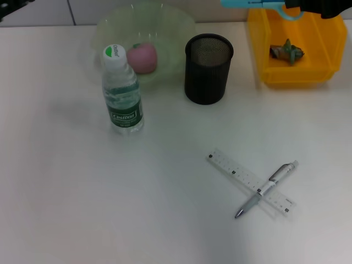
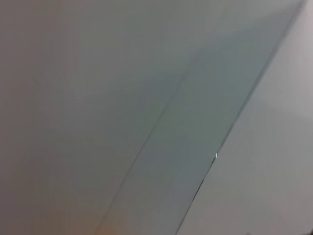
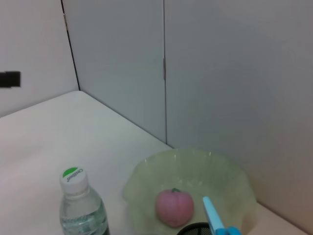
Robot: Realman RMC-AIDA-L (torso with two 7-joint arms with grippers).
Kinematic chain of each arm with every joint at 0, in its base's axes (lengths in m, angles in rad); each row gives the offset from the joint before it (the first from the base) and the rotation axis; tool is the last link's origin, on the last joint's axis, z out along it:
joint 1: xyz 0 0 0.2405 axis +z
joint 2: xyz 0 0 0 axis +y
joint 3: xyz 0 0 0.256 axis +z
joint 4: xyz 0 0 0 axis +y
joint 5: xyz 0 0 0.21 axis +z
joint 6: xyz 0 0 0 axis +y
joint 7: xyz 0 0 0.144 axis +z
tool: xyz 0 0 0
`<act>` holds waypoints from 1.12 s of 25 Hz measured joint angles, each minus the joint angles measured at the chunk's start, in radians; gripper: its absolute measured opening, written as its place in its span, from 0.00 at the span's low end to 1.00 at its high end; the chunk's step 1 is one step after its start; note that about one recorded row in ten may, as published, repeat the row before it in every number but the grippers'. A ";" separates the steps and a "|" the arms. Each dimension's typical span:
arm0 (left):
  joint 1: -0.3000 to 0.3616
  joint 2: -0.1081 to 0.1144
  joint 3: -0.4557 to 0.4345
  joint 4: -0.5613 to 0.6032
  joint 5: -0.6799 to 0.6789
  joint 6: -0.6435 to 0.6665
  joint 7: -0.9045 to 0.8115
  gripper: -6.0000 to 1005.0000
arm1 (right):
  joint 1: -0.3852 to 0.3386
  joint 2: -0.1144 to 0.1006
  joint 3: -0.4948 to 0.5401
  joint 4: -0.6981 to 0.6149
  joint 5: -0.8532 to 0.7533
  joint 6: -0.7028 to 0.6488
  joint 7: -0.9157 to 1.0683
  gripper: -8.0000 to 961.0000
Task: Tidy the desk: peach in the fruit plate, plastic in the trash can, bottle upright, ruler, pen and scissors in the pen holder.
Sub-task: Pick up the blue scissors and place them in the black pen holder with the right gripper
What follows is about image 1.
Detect green plastic wrapper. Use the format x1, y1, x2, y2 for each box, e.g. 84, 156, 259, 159
269, 38, 306, 66

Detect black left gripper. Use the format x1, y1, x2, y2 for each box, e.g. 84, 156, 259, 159
0, 0, 38, 22

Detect black mesh pen holder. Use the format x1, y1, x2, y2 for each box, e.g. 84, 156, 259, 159
184, 33, 235, 105

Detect yellow plastic bin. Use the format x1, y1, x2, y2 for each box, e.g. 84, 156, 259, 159
246, 7, 348, 89

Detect blue safety scissors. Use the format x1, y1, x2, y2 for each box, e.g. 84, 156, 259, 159
221, 0, 306, 21

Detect translucent green fruit bowl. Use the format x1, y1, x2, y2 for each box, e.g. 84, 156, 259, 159
92, 2, 196, 89

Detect clear plastic ruler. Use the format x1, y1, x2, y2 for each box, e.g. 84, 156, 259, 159
205, 148, 297, 218

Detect clear green-label water bottle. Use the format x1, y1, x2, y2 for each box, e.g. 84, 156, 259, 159
101, 43, 145, 136

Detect pink toy peach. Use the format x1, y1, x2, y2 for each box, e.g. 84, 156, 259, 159
126, 42, 158, 74

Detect white grey ballpoint pen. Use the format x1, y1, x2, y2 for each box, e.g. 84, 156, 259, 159
233, 160, 300, 220

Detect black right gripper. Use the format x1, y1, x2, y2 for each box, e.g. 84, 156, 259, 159
284, 0, 352, 20

